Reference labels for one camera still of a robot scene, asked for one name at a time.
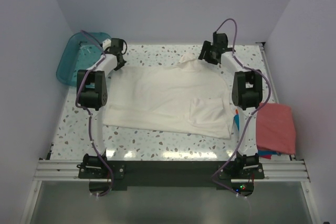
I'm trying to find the white t shirt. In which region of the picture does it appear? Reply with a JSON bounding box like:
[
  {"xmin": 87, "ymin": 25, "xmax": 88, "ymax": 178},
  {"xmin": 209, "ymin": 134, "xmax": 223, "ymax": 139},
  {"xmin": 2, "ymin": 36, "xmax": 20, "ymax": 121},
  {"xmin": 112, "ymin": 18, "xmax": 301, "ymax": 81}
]
[{"xmin": 103, "ymin": 54, "xmax": 234, "ymax": 139}]

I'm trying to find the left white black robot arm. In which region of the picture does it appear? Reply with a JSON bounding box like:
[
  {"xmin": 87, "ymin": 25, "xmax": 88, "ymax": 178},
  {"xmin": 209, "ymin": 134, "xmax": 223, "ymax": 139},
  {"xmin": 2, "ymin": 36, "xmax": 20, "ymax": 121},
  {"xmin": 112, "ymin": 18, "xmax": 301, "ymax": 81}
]
[{"xmin": 75, "ymin": 38, "xmax": 128, "ymax": 182}]

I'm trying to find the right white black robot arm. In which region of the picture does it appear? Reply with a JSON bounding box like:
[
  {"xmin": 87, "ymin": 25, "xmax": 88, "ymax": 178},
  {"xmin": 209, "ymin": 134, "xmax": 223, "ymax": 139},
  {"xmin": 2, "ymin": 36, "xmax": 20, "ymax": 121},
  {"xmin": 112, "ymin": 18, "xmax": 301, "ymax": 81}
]
[{"xmin": 198, "ymin": 31, "xmax": 267, "ymax": 178}]

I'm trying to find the teal plastic bin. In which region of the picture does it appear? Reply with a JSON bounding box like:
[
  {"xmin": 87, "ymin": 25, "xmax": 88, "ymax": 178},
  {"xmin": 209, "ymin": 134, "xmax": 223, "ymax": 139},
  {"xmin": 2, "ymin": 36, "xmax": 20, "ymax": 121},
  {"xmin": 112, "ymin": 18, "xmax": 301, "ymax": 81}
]
[{"xmin": 56, "ymin": 32, "xmax": 111, "ymax": 87}]

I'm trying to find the pink folded t shirt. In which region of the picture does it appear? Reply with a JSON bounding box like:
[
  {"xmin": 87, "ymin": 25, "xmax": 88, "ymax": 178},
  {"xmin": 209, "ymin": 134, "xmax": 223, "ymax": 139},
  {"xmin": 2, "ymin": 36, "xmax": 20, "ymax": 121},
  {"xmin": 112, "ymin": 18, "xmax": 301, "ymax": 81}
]
[{"xmin": 256, "ymin": 103, "xmax": 296, "ymax": 155}]

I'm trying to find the blue folded t shirt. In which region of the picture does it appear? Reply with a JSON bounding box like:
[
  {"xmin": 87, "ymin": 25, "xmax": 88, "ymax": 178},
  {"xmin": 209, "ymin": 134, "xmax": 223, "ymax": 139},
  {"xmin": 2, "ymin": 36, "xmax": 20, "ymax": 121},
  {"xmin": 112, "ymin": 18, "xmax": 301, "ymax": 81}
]
[{"xmin": 234, "ymin": 114, "xmax": 276, "ymax": 159}]

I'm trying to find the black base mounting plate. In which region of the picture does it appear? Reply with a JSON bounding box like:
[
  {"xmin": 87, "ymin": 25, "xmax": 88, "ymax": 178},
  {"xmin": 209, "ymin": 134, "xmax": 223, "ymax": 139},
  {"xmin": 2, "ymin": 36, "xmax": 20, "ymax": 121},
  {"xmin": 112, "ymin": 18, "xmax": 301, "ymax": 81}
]
[{"xmin": 77, "ymin": 155, "xmax": 265, "ymax": 196}]

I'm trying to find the aluminium extrusion rail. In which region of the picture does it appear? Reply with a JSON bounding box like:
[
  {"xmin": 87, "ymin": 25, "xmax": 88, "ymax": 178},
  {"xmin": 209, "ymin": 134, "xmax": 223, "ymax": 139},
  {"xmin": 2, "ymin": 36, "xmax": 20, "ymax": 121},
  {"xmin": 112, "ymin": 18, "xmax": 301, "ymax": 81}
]
[{"xmin": 34, "ymin": 159, "xmax": 310, "ymax": 182}]

